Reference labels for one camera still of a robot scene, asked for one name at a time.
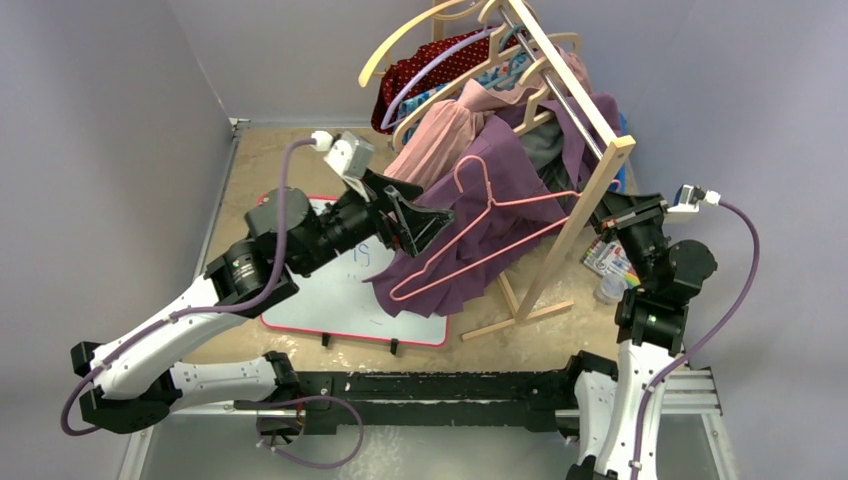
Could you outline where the white board with pink edge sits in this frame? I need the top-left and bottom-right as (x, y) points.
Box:
(259, 236), (449, 347)

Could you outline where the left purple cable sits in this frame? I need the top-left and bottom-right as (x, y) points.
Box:
(59, 131), (333, 439)

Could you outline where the grey garment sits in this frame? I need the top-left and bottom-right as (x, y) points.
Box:
(519, 117), (575, 193)

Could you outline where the wooden clothes rack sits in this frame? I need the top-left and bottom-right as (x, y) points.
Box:
(427, 1), (635, 341)

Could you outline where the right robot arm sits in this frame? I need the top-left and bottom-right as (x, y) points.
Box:
(561, 191), (718, 479)

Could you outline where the empty wooden hanger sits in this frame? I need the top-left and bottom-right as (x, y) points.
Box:
(357, 0), (483, 88)

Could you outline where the clear plastic cup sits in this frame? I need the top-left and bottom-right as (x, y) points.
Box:
(593, 273), (629, 305)

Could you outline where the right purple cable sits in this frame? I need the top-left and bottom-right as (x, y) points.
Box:
(629, 190), (762, 480)

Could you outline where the purple hanger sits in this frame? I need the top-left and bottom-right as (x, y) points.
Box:
(380, 26), (498, 132)

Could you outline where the purple cable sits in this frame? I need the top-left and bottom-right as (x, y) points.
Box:
(59, 131), (333, 439)
(629, 190), (762, 480)

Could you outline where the red polka dot dress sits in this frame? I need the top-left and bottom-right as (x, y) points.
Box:
(371, 29), (490, 134)

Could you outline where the marker pack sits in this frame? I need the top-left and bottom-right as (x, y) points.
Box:
(581, 238), (640, 287)

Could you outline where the blue floral garment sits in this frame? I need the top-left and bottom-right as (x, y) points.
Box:
(388, 52), (529, 131)

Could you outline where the purple pleated skirt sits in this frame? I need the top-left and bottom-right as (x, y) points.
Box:
(362, 91), (627, 318)

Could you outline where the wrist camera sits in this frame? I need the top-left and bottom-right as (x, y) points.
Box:
(323, 131), (375, 201)
(665, 184), (721, 223)

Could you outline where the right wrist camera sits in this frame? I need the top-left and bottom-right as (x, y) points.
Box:
(665, 184), (721, 223)

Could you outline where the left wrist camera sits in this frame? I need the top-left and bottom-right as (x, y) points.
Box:
(323, 131), (375, 201)

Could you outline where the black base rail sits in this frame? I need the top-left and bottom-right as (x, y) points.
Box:
(271, 369), (577, 435)

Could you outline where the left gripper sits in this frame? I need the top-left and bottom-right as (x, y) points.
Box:
(294, 168), (455, 277)

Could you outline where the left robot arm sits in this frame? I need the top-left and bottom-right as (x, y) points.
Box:
(67, 171), (455, 434)

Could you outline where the pink garment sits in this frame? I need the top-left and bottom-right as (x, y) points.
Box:
(384, 46), (595, 193)

